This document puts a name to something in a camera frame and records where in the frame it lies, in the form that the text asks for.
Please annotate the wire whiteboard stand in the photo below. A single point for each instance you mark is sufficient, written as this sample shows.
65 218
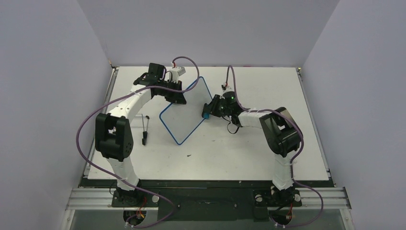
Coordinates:
145 125

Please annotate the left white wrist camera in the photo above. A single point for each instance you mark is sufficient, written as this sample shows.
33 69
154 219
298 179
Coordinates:
175 73

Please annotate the aluminium rail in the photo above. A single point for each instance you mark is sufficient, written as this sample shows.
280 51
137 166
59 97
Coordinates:
102 199

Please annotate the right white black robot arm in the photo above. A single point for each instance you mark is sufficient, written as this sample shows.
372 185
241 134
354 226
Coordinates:
281 136

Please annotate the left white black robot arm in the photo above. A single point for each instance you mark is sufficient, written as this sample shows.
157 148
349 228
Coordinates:
113 138

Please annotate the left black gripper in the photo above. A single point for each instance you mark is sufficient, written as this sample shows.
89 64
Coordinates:
178 97

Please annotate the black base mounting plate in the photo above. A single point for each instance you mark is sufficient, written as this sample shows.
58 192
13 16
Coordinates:
211 200

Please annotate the blue and black eraser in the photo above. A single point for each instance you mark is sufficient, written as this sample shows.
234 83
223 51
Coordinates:
206 113

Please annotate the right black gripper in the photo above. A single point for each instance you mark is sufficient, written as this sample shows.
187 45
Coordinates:
210 108

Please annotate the blue framed whiteboard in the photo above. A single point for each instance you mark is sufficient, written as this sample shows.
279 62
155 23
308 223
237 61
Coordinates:
182 120

